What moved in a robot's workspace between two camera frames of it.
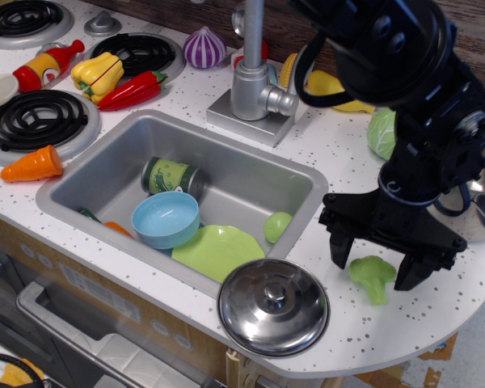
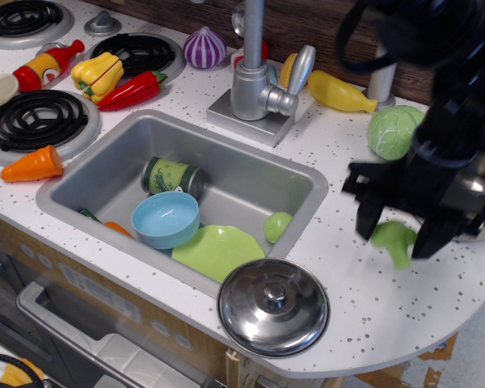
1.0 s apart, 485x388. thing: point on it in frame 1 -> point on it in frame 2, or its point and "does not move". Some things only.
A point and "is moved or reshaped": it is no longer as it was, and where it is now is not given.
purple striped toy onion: x=204 y=48 does not move
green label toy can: x=161 y=175 does not move
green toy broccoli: x=375 y=273 is moved or reshaped
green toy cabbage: x=381 y=132 does not move
